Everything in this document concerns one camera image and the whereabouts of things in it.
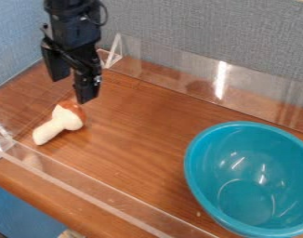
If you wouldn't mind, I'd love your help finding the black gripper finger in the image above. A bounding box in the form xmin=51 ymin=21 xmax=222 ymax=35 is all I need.
xmin=42 ymin=43 xmax=71 ymax=82
xmin=74 ymin=68 xmax=102 ymax=104

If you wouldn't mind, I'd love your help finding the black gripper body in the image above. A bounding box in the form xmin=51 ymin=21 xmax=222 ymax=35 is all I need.
xmin=43 ymin=0 xmax=105 ymax=72

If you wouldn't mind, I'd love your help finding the white brown toy mushroom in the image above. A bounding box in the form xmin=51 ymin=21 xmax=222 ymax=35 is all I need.
xmin=33 ymin=100 xmax=86 ymax=145

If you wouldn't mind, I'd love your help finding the blue plastic bowl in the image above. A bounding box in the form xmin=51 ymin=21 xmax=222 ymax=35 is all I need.
xmin=185 ymin=121 xmax=303 ymax=238

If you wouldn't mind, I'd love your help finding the clear acrylic front barrier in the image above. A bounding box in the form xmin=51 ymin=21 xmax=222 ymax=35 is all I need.
xmin=0 ymin=125 xmax=219 ymax=238

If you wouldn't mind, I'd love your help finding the clear acrylic back barrier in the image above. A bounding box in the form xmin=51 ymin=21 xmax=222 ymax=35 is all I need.
xmin=98 ymin=33 xmax=303 ymax=132

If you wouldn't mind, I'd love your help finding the black cable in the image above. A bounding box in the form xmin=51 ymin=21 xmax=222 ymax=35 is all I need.
xmin=85 ymin=0 xmax=110 ymax=28

